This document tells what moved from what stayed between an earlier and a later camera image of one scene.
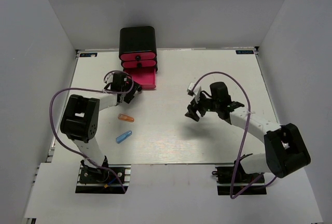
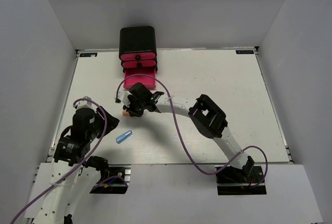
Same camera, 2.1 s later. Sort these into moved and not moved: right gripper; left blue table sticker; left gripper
Moved: left gripper; right gripper
Not moved: left blue table sticker
